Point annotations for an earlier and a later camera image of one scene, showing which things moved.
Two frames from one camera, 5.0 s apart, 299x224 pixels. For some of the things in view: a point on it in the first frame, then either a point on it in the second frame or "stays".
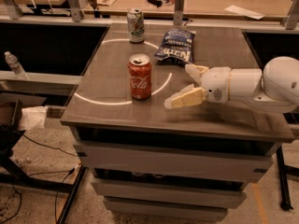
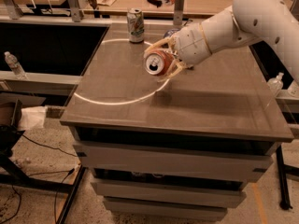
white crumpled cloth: [33, 118] stays
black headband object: [157, 1] stays
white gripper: [215, 84] -> [191, 46]
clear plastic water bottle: [17, 68] stays
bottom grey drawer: [163, 209] stays
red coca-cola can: [140, 77] -> [157, 62]
